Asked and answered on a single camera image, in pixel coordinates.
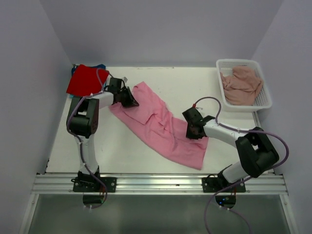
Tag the pink t shirt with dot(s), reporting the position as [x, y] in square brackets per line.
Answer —
[155, 125]

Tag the red folded t shirt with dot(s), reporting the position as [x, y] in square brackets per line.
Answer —
[85, 80]

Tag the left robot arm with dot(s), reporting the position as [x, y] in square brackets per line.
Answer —
[82, 123]

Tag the aluminium mounting rail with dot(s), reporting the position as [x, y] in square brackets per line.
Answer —
[138, 171]

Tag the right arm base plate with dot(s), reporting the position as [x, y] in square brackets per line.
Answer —
[213, 183]

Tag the white plastic basket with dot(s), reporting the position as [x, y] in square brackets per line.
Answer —
[263, 99]

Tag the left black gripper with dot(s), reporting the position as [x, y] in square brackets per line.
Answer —
[130, 101]

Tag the dark blue folded t shirt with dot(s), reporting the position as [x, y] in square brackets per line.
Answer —
[75, 66]

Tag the beige t shirt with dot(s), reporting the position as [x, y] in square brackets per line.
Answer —
[242, 87]

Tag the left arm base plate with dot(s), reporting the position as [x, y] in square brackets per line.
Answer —
[88, 184]

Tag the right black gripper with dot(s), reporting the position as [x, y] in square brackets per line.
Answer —
[189, 135]

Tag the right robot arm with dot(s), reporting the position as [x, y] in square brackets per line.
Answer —
[255, 150]

